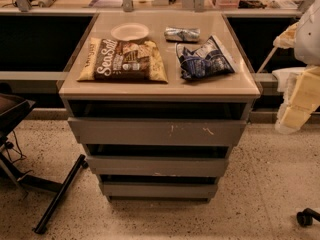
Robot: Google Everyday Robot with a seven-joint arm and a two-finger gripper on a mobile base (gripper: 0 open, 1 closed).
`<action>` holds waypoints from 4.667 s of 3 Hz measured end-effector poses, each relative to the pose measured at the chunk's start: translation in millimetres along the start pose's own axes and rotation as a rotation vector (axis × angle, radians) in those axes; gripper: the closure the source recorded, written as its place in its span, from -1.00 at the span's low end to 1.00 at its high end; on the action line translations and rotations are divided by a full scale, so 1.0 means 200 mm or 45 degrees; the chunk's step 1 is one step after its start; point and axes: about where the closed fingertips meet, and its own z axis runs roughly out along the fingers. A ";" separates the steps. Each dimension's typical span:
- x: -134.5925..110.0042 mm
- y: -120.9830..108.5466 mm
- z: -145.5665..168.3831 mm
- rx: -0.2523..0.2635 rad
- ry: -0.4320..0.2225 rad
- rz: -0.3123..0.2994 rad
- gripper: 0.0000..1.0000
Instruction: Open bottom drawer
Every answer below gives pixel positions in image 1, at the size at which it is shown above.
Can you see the grey drawer cabinet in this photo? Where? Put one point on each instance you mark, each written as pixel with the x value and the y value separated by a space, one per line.
pixel 219 98

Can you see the black caster wheel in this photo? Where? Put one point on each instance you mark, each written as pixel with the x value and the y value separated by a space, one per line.
pixel 307 216

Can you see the brown sea salt chip bag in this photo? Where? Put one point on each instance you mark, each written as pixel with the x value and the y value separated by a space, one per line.
pixel 112 60

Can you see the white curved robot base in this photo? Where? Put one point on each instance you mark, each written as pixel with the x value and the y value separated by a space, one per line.
pixel 282 76

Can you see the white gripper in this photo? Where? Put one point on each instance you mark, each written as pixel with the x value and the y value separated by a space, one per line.
pixel 308 40

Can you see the grey drawer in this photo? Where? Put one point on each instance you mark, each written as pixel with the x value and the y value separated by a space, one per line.
pixel 157 131
pixel 192 191
pixel 157 166

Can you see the grey bottom drawer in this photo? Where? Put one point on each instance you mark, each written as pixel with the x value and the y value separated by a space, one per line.
pixel 192 191

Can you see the blue crumpled chip bag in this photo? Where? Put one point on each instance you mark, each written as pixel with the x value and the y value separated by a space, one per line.
pixel 204 62

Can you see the white rod with black tip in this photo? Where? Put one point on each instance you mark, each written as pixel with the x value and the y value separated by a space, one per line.
pixel 269 56

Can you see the white paper plate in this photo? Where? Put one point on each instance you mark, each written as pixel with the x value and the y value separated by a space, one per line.
pixel 130 31

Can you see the crushed silver can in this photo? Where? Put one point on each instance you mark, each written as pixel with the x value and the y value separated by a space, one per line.
pixel 182 34

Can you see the grey middle drawer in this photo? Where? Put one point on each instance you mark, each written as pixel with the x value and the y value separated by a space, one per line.
pixel 157 166

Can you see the grey top drawer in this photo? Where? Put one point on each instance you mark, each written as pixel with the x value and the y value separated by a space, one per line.
pixel 157 131

